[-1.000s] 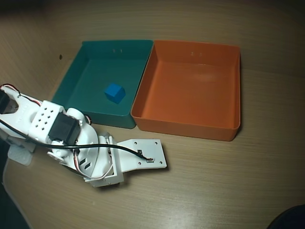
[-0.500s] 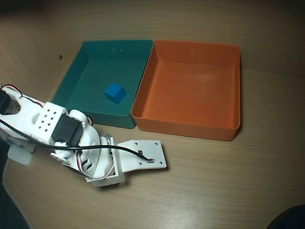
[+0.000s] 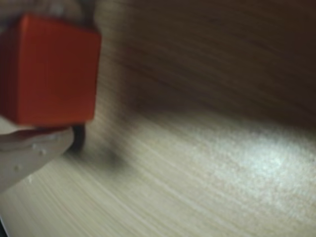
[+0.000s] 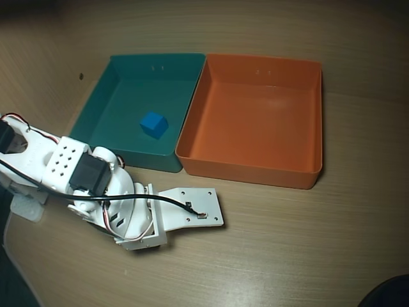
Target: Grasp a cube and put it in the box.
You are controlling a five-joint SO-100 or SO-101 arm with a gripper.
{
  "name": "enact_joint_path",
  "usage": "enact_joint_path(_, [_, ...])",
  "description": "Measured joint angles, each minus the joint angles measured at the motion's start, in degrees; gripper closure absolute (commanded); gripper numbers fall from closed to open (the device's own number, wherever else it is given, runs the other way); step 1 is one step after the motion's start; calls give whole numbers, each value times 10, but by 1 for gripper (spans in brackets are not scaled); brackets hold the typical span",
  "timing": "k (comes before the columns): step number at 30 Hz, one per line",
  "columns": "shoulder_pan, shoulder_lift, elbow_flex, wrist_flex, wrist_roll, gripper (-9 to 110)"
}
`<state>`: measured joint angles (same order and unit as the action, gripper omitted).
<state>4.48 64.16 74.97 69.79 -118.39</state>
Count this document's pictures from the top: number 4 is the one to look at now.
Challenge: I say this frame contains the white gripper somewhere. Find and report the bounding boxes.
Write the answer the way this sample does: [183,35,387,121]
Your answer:
[115,182,169,253]

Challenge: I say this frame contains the blue cube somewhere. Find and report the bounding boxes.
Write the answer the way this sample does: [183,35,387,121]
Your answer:
[139,111,169,141]

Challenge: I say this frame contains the teal plastic box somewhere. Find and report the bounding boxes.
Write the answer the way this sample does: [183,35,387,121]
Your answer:
[68,52,206,174]

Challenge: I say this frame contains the orange plastic box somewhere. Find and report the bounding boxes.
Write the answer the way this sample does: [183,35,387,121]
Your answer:
[174,52,323,190]

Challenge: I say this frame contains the dark round object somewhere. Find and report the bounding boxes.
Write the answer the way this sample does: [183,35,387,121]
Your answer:
[359,274,409,307]

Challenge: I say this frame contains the red white gripper servo wire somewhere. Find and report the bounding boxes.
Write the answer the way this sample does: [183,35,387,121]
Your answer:
[102,198,158,242]

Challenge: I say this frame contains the thick black camera cable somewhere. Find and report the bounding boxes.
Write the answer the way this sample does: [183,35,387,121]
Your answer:
[0,158,201,217]

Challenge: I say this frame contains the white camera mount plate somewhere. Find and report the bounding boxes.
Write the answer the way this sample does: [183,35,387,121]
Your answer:
[158,187,226,232]

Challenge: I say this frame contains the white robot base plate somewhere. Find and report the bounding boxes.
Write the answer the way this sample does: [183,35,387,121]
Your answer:
[10,191,45,223]

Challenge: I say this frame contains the thin arm servo wire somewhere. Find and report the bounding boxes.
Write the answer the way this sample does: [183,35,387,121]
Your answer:
[1,112,61,145]

